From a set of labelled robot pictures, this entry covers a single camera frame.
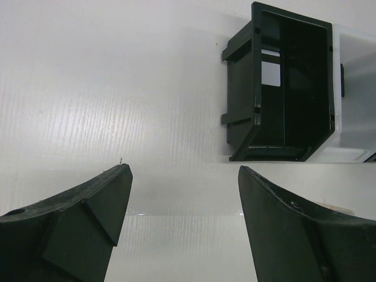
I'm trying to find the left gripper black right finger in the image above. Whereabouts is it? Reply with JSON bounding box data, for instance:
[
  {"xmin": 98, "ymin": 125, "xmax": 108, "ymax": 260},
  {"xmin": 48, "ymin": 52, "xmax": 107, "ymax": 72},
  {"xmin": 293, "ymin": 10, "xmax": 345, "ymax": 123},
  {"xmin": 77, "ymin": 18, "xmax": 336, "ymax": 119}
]
[{"xmin": 238, "ymin": 166, "xmax": 375, "ymax": 281}]

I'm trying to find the black white card tray organizer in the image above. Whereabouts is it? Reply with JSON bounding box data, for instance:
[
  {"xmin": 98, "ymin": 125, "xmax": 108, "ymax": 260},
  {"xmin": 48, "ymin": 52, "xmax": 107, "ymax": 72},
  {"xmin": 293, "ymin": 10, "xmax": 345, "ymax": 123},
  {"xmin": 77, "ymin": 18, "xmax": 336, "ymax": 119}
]
[{"xmin": 221, "ymin": 2, "xmax": 375, "ymax": 163}]

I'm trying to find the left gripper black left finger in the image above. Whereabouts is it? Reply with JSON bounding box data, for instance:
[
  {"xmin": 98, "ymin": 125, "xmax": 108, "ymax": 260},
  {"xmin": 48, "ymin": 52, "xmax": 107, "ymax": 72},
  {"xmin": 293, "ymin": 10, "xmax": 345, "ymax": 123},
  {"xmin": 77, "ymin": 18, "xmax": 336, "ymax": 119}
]
[{"xmin": 1, "ymin": 164, "xmax": 133, "ymax": 281}]

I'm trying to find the black card in tray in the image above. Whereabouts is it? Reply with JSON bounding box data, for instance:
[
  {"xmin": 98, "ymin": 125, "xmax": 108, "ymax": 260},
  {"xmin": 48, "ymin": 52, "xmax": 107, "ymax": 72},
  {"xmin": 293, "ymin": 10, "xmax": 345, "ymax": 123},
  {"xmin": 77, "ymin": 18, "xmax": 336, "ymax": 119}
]
[{"xmin": 340, "ymin": 63, "xmax": 345, "ymax": 98}]

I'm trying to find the silver grey credit card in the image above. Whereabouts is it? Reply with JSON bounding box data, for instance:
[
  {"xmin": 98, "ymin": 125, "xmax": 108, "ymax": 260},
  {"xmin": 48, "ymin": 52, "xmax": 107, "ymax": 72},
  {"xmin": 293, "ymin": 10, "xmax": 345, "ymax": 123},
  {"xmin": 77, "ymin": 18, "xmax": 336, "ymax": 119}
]
[{"xmin": 261, "ymin": 49, "xmax": 281, "ymax": 87}]

